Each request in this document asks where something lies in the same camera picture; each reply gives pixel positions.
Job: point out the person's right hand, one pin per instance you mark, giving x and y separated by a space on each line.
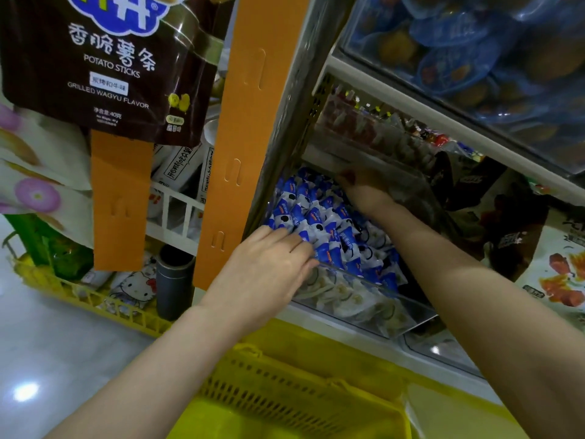
370 194

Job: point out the black potato stick bag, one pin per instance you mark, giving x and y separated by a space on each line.
110 77

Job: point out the pile of blue jelly cups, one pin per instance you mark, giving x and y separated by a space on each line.
466 50

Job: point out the white cartoon print packet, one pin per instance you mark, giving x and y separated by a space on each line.
133 288

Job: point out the person's left forearm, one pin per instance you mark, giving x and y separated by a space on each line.
146 388

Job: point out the green snack bags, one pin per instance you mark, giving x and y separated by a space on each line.
50 247

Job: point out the orange shelf post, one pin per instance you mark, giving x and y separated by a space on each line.
251 132

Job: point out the orange hanging strip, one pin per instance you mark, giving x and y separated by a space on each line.
121 201

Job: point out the dark grey cylinder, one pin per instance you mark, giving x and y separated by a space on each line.
175 286

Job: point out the pile of blue snack packets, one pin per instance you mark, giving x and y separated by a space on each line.
352 247

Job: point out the row of fruit print bags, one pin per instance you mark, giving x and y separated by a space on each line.
558 269

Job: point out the person's left hand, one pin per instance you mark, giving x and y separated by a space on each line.
265 280

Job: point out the purple white snack bag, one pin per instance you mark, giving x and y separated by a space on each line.
36 196
36 146

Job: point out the row of small brown packets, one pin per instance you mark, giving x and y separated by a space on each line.
384 128

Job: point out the yellow plastic shopping basket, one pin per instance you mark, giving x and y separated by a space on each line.
292 411

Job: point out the yellow floor basket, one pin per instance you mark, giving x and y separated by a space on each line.
82 301

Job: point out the store shelf with yellow base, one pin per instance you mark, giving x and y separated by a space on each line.
457 411

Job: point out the person's right forearm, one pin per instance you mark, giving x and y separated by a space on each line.
494 311

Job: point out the clear plastic bin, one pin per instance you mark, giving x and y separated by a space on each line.
416 311
448 347

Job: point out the white card packet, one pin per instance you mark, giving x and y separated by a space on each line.
178 167

